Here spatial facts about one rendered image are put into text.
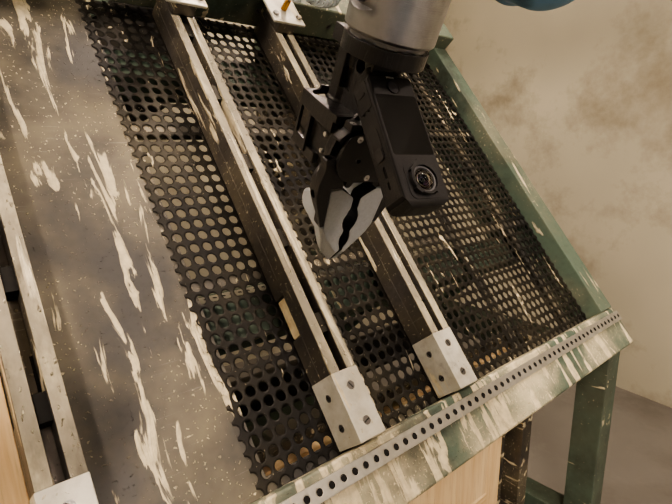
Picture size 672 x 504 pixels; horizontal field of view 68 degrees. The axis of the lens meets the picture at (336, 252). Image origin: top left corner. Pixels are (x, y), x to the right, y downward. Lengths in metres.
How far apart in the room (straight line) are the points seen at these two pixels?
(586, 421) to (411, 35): 1.62
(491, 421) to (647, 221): 2.23
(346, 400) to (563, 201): 2.72
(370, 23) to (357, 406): 0.67
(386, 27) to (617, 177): 2.94
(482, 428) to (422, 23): 0.89
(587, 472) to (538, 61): 2.49
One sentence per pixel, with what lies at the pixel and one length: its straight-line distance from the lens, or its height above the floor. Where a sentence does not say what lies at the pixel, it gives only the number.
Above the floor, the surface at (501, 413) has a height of 0.85.
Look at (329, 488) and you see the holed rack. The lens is 0.87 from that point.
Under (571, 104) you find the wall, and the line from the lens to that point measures 3.44.
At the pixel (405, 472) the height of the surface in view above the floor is 0.85.
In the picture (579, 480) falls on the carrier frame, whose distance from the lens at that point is 1.99.
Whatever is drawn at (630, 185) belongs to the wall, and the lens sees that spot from 3.25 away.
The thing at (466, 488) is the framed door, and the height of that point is 0.40.
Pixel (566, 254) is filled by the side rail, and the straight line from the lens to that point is 1.76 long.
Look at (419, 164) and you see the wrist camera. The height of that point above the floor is 1.41.
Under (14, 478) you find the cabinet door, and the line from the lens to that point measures 0.79.
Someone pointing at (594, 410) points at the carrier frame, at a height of 0.59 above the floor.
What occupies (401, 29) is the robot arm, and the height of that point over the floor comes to 1.50.
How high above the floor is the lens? 1.42
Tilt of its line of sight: 12 degrees down
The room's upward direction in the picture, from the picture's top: straight up
